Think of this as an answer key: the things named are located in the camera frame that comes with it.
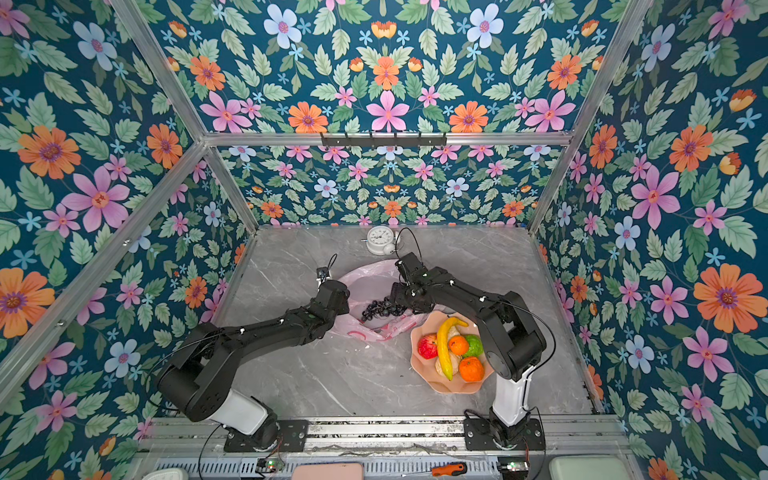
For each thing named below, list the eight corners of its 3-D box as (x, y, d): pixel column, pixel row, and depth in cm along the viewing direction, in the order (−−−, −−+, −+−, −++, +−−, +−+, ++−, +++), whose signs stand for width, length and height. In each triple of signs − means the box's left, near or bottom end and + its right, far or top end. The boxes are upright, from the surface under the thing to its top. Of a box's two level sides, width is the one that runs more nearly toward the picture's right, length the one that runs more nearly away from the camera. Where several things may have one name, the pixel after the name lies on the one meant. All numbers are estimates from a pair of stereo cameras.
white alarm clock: (366, 256, 112) (365, 249, 109) (369, 232, 120) (368, 225, 117) (395, 256, 112) (394, 249, 109) (396, 232, 120) (395, 225, 117)
